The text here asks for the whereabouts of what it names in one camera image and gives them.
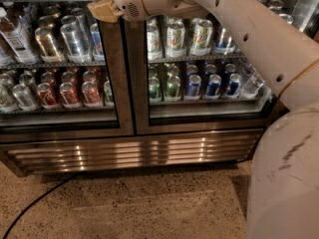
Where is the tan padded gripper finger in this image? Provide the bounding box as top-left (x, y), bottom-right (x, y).
top-left (88, 0), bottom-right (123, 23)

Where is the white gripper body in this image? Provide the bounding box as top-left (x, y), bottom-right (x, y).
top-left (114, 0), bottom-right (149, 22)

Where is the glass fridge door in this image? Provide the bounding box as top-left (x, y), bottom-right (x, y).
top-left (0, 0), bottom-right (133, 143)
top-left (125, 0), bottom-right (318, 133)

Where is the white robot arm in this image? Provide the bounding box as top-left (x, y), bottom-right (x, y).
top-left (89, 0), bottom-right (319, 239)

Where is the stainless steel fridge base grille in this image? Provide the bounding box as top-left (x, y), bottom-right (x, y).
top-left (1, 127), bottom-right (264, 177)

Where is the silver can upper shelf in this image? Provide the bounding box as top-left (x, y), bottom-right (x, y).
top-left (60, 24), bottom-right (91, 63)

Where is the green white can left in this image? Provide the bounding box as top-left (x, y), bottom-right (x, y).
top-left (147, 24), bottom-right (162, 60)

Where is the green white can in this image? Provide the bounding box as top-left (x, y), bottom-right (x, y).
top-left (190, 19), bottom-right (213, 56)
top-left (166, 21), bottom-right (186, 58)
top-left (147, 24), bottom-right (162, 60)

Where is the green white can middle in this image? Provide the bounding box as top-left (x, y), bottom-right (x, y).
top-left (166, 21), bottom-right (186, 58)

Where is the gold can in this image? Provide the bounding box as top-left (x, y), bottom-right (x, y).
top-left (35, 27), bottom-right (65, 63)

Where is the green white can right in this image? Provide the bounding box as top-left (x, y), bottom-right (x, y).
top-left (190, 19), bottom-right (213, 56)

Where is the red soda can right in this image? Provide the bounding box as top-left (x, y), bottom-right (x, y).
top-left (82, 82), bottom-right (102, 108)

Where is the red soda can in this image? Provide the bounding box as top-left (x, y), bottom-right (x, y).
top-left (37, 83), bottom-right (59, 109)
top-left (59, 82), bottom-right (81, 108)
top-left (82, 82), bottom-right (102, 108)

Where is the labelled drink bottle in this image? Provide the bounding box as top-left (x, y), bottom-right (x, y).
top-left (0, 7), bottom-right (39, 65)

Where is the red soda can middle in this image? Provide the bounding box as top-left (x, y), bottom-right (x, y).
top-left (59, 82), bottom-right (81, 108)

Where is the blue can left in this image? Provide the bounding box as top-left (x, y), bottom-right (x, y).
top-left (185, 75), bottom-right (201, 100)

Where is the red soda can left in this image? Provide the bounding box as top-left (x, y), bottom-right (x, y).
top-left (37, 83), bottom-right (59, 109)

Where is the silver blue can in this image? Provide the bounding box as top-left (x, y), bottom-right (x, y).
top-left (214, 26), bottom-right (234, 55)

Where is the blue can middle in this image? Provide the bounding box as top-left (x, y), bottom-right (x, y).
top-left (204, 74), bottom-right (221, 100)

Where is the silver can lower left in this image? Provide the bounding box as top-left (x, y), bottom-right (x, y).
top-left (12, 84), bottom-right (38, 111)

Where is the blue can right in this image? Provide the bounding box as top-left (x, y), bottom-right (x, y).
top-left (223, 74), bottom-right (242, 98)

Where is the clear water bottle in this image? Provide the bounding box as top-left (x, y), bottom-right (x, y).
top-left (240, 75), bottom-right (264, 99)

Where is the black floor cable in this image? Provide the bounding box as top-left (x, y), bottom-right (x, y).
top-left (2, 172), bottom-right (81, 239)

